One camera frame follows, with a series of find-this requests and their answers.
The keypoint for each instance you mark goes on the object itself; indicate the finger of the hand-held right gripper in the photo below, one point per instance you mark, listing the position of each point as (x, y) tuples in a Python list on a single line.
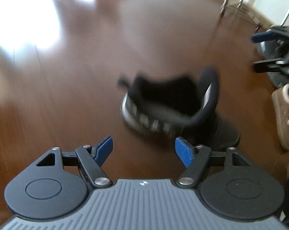
[(263, 36), (266, 66)]

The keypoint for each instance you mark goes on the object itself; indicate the black winter boot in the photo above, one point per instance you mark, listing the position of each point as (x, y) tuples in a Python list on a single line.
[(163, 95)]

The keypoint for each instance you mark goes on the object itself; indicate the purple fleece-lined boot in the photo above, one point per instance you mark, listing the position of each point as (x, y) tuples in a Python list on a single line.
[(266, 50)]

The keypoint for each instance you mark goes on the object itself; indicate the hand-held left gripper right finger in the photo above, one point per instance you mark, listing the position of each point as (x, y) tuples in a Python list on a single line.
[(184, 152)]

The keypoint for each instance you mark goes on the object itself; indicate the metal corner shoe rack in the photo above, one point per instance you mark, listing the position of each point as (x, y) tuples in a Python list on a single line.
[(225, 3)]

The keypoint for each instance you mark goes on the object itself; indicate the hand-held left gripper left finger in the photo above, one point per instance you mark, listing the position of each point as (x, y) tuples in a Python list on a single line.
[(105, 151)]

